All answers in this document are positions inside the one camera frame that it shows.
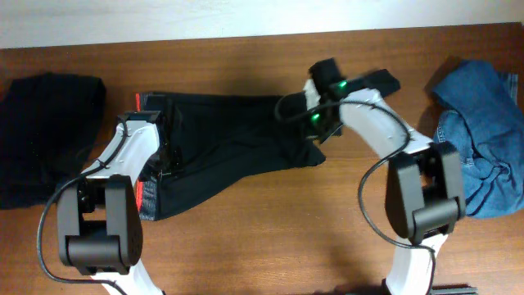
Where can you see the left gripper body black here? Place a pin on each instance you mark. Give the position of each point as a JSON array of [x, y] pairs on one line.
[[168, 161]]

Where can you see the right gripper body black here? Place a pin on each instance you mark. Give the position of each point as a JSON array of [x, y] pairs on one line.
[[319, 124]]

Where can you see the black pants with red waistband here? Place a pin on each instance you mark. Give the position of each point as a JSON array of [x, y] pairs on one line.
[[223, 139]]

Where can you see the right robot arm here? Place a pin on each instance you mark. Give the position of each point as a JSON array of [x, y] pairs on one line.
[[424, 185]]

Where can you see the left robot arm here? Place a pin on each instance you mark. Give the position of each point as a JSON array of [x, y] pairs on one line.
[[98, 225]]

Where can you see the folded black cloth pile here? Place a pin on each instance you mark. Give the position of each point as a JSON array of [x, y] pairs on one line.
[[46, 120]]

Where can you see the blue denim jeans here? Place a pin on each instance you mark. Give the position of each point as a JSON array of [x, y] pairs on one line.
[[482, 120]]

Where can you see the black metal base rail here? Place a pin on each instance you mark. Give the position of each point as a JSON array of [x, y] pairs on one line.
[[454, 290]]

